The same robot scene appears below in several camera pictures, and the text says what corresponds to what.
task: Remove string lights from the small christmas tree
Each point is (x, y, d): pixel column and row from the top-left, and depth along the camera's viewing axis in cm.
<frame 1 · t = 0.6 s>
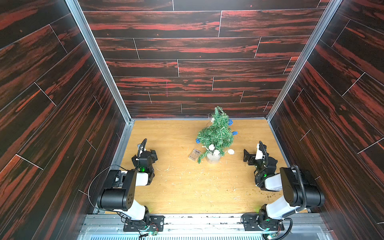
left hand: (145, 152, 94), fingers open
right hand: (256, 149, 92), fingers open
small green christmas tree: (216, 138, 75), point 29 cm above the table
string lights with ball ornaments: (212, 147, 79), point 23 cm above the table
clear plastic battery box: (194, 154, 101), on the table

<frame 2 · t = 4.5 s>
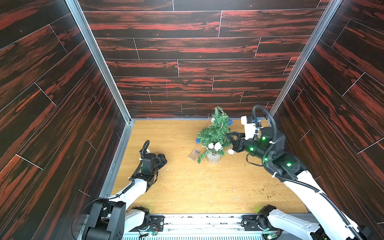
left hand: (162, 157, 90), fingers open
right hand: (230, 132, 65), fingers closed
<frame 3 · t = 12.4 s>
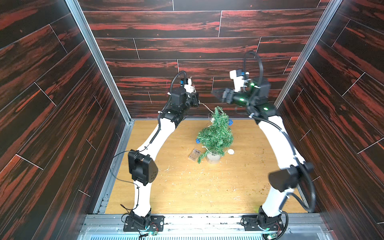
left hand: (198, 93, 80), fingers closed
right hand: (219, 90, 69), fingers open
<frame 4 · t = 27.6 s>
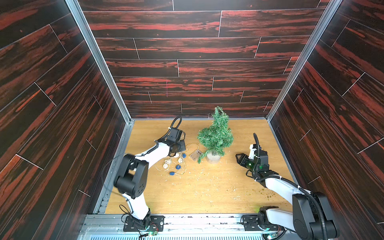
left hand: (183, 145, 96), fingers closed
right hand: (241, 155, 91), fingers open
string lights with ball ornaments: (176, 165, 95), point 2 cm above the table
the other named things where they were.

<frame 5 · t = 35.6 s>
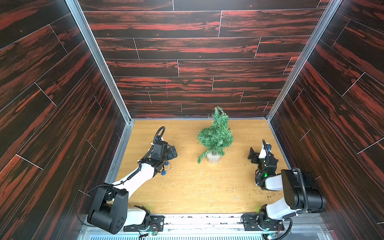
left hand: (170, 150, 90), fingers open
right hand: (262, 149, 91), fingers open
